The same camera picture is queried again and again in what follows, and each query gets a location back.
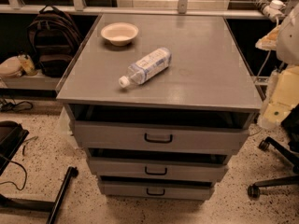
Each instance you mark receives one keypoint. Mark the grey drawer cabinet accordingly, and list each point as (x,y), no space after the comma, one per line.
(206,84)

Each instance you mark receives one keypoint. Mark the grey drawer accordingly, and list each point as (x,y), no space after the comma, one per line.
(155,188)
(159,138)
(155,164)

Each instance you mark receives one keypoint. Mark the small yellow drink bottle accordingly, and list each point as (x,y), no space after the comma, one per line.
(27,64)

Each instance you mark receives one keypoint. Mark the grey bottom drawer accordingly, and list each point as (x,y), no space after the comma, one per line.
(155,188)

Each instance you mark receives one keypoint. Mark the grey top drawer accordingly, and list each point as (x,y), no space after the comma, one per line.
(159,138)

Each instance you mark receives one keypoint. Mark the white power strip with cable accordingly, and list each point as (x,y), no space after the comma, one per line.
(270,9)

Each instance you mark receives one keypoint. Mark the white round lidded container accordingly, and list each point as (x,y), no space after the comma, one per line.
(11,67)

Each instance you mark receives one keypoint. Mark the clear plastic water bottle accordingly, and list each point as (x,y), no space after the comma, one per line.
(146,68)

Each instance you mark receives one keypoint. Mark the low grey shelf ledge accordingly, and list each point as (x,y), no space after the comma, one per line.
(39,82)

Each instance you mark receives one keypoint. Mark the metal window railing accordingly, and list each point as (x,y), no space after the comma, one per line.
(124,3)

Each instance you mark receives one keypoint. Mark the black equipment on floor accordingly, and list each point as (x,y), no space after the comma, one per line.
(12,135)

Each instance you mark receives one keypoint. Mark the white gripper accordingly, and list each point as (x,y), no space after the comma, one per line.
(290,41)

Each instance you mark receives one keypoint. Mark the dark brown backpack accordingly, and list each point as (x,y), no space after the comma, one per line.
(55,38)

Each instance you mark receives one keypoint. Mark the black office chair base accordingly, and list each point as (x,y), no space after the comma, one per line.
(284,173)

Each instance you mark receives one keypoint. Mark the black stand leg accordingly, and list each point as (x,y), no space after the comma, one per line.
(52,208)

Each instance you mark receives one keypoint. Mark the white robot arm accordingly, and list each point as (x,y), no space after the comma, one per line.
(284,39)

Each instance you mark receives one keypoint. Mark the white ceramic bowl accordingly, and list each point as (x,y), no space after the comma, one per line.
(120,33)

